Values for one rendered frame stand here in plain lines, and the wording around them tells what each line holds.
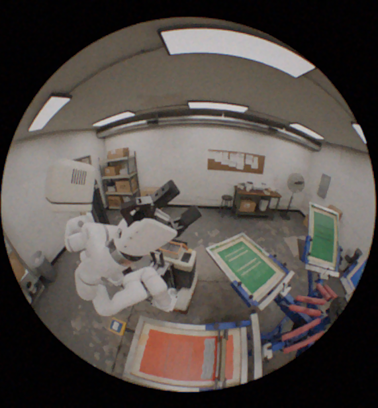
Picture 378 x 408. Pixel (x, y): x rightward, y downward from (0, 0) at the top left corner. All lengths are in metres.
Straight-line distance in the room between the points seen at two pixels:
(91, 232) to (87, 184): 0.14
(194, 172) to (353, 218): 5.17
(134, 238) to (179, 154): 3.54
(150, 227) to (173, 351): 0.97
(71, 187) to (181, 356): 1.09
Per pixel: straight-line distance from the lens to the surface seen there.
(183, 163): 3.70
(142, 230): 0.20
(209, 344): 1.06
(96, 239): 0.32
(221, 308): 2.12
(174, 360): 1.07
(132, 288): 0.63
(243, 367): 1.12
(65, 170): 0.37
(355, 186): 4.60
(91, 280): 0.44
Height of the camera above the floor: 2.01
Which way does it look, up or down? 27 degrees down
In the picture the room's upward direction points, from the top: straight up
